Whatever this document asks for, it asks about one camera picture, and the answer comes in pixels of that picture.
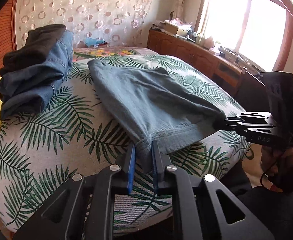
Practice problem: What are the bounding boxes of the blue box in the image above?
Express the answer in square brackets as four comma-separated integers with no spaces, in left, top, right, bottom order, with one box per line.
[85,38,107,48]

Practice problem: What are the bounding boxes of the window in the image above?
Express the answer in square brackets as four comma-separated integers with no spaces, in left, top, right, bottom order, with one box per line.
[196,0,293,73]

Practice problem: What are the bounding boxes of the black folded pants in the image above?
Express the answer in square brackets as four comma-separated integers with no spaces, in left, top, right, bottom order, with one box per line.
[0,24,67,77]

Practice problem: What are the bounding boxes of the person's right hand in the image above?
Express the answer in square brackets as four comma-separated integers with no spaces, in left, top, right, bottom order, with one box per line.
[260,146,279,181]

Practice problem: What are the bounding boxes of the circle patterned curtain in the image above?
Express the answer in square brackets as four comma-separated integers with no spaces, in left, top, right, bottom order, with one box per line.
[13,0,153,50]

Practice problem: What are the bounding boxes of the cardboard box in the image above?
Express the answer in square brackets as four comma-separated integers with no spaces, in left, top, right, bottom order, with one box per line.
[161,21,187,37]

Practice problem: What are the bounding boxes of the dark blue folded jeans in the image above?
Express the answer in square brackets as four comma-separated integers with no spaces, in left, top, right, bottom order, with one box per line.
[0,72,69,120]

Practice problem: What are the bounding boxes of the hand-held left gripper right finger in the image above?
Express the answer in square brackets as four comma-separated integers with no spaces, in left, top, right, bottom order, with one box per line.
[151,140,275,240]

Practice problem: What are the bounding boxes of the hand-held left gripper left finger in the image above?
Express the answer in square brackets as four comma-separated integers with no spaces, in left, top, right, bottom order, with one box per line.
[13,142,137,240]

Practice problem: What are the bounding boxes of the pink white bag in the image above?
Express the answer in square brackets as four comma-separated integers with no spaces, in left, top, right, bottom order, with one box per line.
[170,17,192,28]

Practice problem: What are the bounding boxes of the wooden chair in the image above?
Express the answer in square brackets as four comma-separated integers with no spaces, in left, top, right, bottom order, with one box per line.
[236,67,264,110]

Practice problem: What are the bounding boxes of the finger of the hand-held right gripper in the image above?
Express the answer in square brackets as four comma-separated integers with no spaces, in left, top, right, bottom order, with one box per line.
[213,120,278,137]
[227,112,274,123]

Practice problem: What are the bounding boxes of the person's right forearm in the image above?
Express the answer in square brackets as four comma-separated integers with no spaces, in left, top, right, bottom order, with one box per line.
[236,175,293,240]

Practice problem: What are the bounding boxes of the wooden slatted wardrobe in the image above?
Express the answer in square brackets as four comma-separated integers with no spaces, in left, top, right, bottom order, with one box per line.
[0,0,19,88]

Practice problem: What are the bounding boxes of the wooden sideboard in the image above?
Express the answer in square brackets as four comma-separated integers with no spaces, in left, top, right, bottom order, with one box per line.
[147,27,267,95]

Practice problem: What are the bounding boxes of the palm leaf bedsheet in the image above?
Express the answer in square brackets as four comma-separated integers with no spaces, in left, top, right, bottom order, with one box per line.
[0,54,252,235]

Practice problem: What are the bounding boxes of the floral blanket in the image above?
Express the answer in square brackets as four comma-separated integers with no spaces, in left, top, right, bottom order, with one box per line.
[73,46,159,60]

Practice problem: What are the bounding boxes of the light blue folded jeans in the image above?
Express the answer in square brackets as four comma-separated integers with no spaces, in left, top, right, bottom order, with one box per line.
[2,30,74,98]

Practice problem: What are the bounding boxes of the beige window curtain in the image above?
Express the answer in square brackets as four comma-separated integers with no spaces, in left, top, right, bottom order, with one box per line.
[173,0,212,30]

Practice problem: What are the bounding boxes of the grey-blue pants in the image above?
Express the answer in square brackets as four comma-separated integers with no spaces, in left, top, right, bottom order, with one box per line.
[87,59,227,174]

